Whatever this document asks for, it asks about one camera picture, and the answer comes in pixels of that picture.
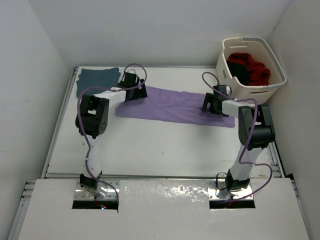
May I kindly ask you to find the black garment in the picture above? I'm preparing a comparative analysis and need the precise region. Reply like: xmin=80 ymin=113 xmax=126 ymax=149
xmin=227 ymin=63 xmax=251 ymax=86

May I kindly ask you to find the aluminium table edge rail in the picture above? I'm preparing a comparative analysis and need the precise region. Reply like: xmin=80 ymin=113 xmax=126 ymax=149
xmin=40 ymin=66 xmax=79 ymax=179

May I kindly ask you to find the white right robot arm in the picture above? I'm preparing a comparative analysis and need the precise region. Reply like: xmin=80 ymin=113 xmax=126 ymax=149
xmin=201 ymin=84 xmax=276 ymax=191

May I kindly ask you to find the cream perforated laundry basket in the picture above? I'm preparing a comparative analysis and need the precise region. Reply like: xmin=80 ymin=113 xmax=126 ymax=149
xmin=216 ymin=37 xmax=287 ymax=104

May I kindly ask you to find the white front cover panel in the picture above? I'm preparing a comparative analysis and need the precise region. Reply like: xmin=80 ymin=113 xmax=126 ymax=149
xmin=19 ymin=178 xmax=309 ymax=240

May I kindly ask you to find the red garment in basket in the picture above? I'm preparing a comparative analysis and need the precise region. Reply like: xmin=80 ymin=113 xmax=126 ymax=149
xmin=226 ymin=52 xmax=271 ymax=87

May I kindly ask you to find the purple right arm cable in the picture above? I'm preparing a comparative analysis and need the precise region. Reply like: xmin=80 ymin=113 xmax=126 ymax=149
xmin=201 ymin=71 xmax=273 ymax=202

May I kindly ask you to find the blue t shirt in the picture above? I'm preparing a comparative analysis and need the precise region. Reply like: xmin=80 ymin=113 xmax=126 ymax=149
xmin=76 ymin=67 xmax=121 ymax=97

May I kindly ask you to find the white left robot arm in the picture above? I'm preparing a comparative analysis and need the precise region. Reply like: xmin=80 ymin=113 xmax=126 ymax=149
xmin=75 ymin=71 xmax=148 ymax=190

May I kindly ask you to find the lavender garment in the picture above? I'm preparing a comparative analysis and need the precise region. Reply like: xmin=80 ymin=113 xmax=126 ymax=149
xmin=115 ymin=86 xmax=235 ymax=128

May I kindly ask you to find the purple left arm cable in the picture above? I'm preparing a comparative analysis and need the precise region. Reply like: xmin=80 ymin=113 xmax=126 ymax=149
xmin=76 ymin=63 xmax=148 ymax=202

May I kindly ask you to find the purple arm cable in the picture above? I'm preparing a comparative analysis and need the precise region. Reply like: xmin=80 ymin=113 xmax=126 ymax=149
xmin=76 ymin=63 xmax=148 ymax=202
xmin=201 ymin=71 xmax=273 ymax=202

